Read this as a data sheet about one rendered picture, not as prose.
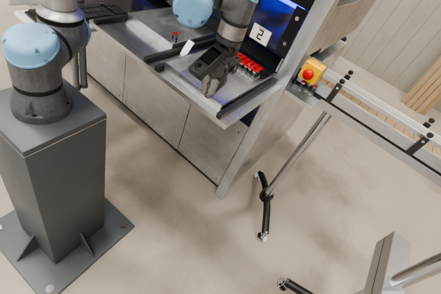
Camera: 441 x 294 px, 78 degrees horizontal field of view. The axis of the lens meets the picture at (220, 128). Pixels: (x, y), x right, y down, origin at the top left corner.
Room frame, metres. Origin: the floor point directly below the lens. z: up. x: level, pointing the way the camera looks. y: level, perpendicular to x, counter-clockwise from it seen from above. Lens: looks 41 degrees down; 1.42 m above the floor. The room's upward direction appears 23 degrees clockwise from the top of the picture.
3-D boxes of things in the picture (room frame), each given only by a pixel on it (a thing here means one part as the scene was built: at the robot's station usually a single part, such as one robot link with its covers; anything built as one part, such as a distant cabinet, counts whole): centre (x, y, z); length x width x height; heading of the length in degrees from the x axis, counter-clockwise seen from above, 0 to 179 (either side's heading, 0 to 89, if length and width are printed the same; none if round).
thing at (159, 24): (1.13, 0.35, 0.90); 0.34 x 0.26 x 0.04; 158
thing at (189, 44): (0.90, 0.26, 0.91); 0.14 x 0.03 x 0.06; 158
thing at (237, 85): (0.90, 0.08, 0.90); 0.34 x 0.26 x 0.04; 157
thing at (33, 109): (0.51, 0.51, 0.84); 0.15 x 0.15 x 0.10
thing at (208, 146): (1.87, 0.58, 0.44); 2.06 x 1.00 x 0.88; 68
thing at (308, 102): (1.05, -0.27, 0.87); 0.14 x 0.13 x 0.02; 158
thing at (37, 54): (0.51, 0.51, 0.96); 0.13 x 0.12 x 0.14; 10
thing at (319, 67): (1.02, -0.24, 0.99); 0.08 x 0.07 x 0.07; 158
